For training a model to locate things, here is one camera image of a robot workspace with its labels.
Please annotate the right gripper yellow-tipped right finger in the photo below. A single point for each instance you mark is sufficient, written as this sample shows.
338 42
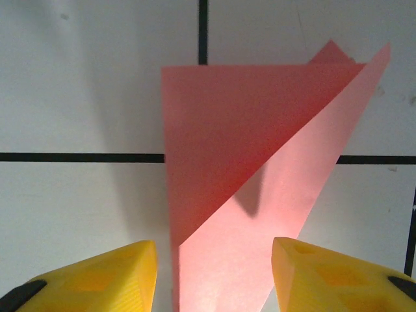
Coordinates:
331 279

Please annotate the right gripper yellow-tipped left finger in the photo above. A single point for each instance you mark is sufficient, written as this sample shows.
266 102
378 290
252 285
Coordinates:
107 279

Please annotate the pink cloth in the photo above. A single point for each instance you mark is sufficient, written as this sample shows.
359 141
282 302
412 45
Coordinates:
227 130

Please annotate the white gridded table mat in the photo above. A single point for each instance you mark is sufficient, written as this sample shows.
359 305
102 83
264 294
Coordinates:
81 97

